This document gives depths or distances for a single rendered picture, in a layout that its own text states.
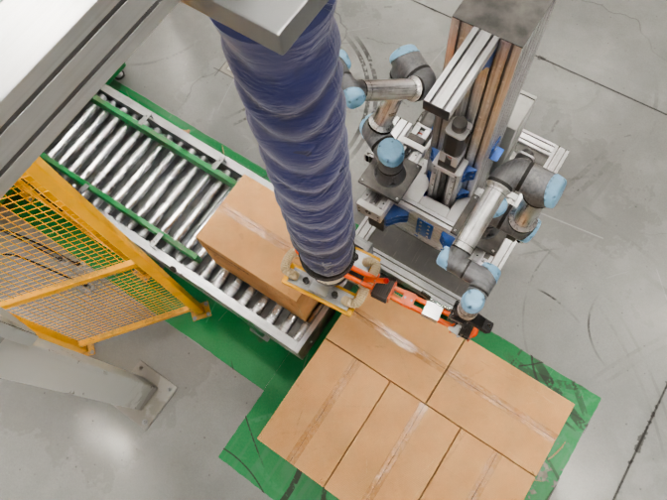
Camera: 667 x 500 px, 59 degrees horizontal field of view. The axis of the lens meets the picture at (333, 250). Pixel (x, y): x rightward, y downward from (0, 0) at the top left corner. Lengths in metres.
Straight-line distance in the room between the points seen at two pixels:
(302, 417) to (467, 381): 0.84
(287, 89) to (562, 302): 2.92
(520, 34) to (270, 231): 1.46
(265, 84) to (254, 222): 1.76
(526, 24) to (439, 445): 1.92
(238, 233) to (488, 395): 1.45
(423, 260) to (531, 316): 0.74
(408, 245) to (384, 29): 1.79
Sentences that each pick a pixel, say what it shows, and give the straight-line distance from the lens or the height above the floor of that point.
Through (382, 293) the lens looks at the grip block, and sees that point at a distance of 2.40.
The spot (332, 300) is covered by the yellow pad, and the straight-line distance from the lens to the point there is 2.53.
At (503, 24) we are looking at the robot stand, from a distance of 2.06.
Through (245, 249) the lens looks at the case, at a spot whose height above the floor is 0.95.
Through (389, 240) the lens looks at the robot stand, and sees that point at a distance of 3.60.
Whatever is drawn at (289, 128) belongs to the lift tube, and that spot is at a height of 2.47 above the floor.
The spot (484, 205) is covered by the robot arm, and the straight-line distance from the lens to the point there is 2.17.
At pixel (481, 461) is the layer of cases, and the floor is 0.54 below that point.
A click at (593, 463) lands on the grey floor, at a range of 3.76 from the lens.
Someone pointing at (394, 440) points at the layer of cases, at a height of 0.54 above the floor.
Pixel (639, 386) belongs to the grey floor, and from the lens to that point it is 3.90.
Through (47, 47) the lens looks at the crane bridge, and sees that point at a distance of 0.76.
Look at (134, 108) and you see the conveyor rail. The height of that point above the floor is 0.59.
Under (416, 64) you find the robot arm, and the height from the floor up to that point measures 1.66.
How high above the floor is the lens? 3.57
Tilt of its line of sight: 70 degrees down
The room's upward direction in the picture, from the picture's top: 11 degrees counter-clockwise
